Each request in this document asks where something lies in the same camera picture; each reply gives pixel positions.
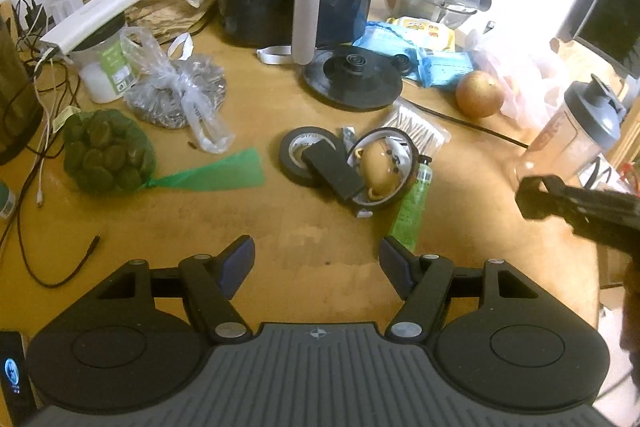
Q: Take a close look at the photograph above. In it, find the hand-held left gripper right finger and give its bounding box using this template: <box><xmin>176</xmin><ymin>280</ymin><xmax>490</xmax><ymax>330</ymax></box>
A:
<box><xmin>378</xmin><ymin>235</ymin><xmax>544</xmax><ymax>344</ymax></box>

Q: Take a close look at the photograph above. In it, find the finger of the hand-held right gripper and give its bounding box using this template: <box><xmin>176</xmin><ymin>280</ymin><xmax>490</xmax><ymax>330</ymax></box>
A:
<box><xmin>515</xmin><ymin>175</ymin><xmax>640</xmax><ymax>228</ymax></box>

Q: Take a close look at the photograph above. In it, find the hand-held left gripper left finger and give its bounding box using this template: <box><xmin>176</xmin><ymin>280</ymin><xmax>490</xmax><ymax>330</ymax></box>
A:
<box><xmin>93</xmin><ymin>234</ymin><xmax>257</xmax><ymax>344</ymax></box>

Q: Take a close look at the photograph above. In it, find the green tube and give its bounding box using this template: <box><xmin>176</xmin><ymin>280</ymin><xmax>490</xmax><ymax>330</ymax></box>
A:
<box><xmin>389</xmin><ymin>155</ymin><xmax>435</xmax><ymax>252</ymax></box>

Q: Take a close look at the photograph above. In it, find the yellow white bear case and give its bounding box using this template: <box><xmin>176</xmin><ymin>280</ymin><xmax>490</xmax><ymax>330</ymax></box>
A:
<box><xmin>356</xmin><ymin>143</ymin><xmax>401</xmax><ymax>202</ymax></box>

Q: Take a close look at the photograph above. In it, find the black tape roll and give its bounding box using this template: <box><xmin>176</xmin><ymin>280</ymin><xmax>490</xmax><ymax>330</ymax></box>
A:
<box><xmin>279</xmin><ymin>126</ymin><xmax>347</xmax><ymax>188</ymax></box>

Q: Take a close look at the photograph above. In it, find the black rectangular block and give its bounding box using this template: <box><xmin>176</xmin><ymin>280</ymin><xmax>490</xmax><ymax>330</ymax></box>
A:
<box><xmin>302</xmin><ymin>145</ymin><xmax>365</xmax><ymax>204</ymax></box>

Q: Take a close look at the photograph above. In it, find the clear shaker bottle grey lid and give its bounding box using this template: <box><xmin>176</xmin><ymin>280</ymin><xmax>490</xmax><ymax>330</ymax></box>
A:
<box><xmin>510</xmin><ymin>74</ymin><xmax>627</xmax><ymax>194</ymax></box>

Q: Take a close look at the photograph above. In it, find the clear plastic bag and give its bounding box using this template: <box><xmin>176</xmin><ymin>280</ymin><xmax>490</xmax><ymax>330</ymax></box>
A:
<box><xmin>467</xmin><ymin>29</ymin><xmax>573</xmax><ymax>130</ymax></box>

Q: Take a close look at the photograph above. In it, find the orange round fruit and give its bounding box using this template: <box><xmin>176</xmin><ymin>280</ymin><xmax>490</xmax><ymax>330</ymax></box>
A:
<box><xmin>454</xmin><ymin>70</ymin><xmax>507</xmax><ymax>118</ymax></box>

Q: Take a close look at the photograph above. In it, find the bag of cotton swabs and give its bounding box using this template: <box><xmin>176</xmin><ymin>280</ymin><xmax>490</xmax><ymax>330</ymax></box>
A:
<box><xmin>378</xmin><ymin>99</ymin><xmax>452</xmax><ymax>158</ymax></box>

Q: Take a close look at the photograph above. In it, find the blue wipes packet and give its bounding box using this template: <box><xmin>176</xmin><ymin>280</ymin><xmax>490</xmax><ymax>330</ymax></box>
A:
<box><xmin>416</xmin><ymin>48</ymin><xmax>475</xmax><ymax>88</ymax></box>
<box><xmin>351</xmin><ymin>21</ymin><xmax>426</xmax><ymax>82</ymax></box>

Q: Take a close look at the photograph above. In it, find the green net bag of fruit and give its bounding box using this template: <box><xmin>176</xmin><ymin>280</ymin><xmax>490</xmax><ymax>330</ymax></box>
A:
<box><xmin>61</xmin><ymin>108</ymin><xmax>267</xmax><ymax>196</ymax></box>

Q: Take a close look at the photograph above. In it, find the plastic bag of seeds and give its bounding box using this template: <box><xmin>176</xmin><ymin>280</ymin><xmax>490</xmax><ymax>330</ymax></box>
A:
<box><xmin>121</xmin><ymin>26</ymin><xmax>237</xmax><ymax>155</ymax></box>

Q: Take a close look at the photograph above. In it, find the black kettle base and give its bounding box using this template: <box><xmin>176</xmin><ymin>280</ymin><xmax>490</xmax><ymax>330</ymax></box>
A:
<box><xmin>302</xmin><ymin>45</ymin><xmax>404</xmax><ymax>110</ymax></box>

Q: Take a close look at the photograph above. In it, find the yellow packet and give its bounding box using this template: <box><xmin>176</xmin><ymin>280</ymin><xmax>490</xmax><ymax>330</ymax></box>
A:
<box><xmin>387</xmin><ymin>16</ymin><xmax>457</xmax><ymax>54</ymax></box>

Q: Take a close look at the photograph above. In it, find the black monitor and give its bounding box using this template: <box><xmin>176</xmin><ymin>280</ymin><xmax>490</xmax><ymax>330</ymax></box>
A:
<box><xmin>556</xmin><ymin>0</ymin><xmax>640</xmax><ymax>81</ymax></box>

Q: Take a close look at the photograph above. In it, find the white ribbon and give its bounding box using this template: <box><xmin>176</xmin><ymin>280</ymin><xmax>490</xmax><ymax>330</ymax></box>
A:
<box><xmin>166</xmin><ymin>33</ymin><xmax>197</xmax><ymax>61</ymax></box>

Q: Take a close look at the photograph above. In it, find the clear plastic jar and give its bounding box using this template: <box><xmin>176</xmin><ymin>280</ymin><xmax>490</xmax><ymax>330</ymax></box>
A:
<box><xmin>69</xmin><ymin>14</ymin><xmax>140</xmax><ymax>104</ymax></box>

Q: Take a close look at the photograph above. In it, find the black smartphone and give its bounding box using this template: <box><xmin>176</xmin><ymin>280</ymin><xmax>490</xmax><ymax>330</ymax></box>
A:
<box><xmin>0</xmin><ymin>330</ymin><xmax>39</xmax><ymax>423</ymax></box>

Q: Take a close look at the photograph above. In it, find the white power strip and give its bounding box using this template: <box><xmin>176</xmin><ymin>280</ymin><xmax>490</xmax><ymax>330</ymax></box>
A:
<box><xmin>39</xmin><ymin>0</ymin><xmax>152</xmax><ymax>58</ymax></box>

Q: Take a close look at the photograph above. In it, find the white charger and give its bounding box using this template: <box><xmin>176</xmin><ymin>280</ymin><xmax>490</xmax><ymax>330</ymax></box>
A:
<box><xmin>46</xmin><ymin>0</ymin><xmax>85</xmax><ymax>24</ymax></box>

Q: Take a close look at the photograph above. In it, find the black kettle base cable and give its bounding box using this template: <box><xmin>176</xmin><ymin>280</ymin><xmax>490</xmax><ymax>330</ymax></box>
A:
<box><xmin>400</xmin><ymin>98</ymin><xmax>531</xmax><ymax>148</ymax></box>

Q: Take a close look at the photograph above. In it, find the black audio jack cable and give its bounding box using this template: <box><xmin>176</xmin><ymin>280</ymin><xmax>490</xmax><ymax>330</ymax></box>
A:
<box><xmin>0</xmin><ymin>194</ymin><xmax>103</xmax><ymax>290</ymax></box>

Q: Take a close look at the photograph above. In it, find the white cable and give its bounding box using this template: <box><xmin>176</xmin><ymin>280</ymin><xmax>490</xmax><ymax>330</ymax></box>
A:
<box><xmin>30</xmin><ymin>14</ymin><xmax>68</xmax><ymax>209</ymax></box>

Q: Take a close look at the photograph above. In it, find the white strap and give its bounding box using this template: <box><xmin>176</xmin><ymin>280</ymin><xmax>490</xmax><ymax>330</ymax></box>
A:
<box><xmin>256</xmin><ymin>45</ymin><xmax>297</xmax><ymax>66</ymax></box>

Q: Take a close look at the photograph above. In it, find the black cable bundle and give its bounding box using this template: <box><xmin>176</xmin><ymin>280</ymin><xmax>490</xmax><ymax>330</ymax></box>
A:
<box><xmin>0</xmin><ymin>0</ymin><xmax>88</xmax><ymax>158</ymax></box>

